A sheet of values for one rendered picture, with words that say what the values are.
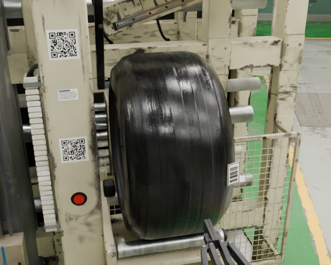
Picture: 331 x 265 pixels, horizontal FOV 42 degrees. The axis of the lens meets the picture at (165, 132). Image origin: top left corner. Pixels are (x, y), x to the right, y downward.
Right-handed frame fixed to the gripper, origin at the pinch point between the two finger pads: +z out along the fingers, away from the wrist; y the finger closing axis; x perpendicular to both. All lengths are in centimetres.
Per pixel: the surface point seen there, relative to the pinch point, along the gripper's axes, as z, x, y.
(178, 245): 19.6, 24.1, 2.1
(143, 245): 20.4, 22.9, 12.7
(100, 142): 70, 17, 21
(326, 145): 220, 144, -192
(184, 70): 33.0, -27.1, -0.7
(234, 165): 14.0, -8.3, -9.9
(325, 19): 788, 219, -534
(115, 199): 48, 27, 18
